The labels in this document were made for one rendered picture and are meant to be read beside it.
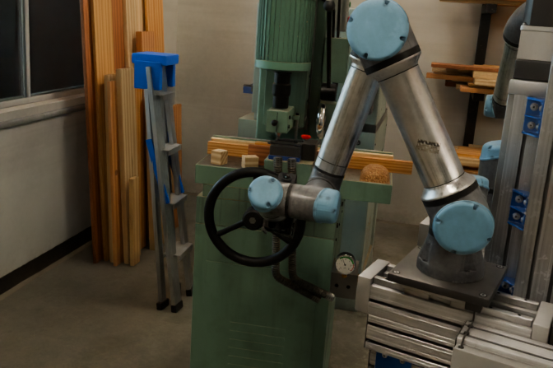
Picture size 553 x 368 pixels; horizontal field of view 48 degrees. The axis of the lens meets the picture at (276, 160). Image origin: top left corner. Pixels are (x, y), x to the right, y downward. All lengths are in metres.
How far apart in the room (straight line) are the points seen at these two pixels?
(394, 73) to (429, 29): 3.00
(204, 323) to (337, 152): 0.91
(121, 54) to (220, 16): 1.10
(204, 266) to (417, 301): 0.79
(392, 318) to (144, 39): 2.51
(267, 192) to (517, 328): 0.60
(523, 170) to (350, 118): 0.46
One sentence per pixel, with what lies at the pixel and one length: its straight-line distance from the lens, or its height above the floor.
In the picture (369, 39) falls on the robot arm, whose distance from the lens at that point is 1.21.
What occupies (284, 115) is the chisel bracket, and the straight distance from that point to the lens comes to 1.96.
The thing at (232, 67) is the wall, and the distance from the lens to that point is 4.47.
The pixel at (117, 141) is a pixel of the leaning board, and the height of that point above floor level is 0.67.
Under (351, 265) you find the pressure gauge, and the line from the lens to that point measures 1.88.
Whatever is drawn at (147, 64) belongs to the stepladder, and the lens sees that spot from 2.76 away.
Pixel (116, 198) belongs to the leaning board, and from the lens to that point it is 3.38.
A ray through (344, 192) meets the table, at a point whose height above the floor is 0.86.
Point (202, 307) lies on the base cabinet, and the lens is 2.09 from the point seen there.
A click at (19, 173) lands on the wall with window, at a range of 3.16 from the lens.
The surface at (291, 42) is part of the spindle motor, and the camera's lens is 1.91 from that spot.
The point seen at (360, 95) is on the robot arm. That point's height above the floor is 1.20.
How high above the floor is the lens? 1.37
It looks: 13 degrees down
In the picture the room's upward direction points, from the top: 4 degrees clockwise
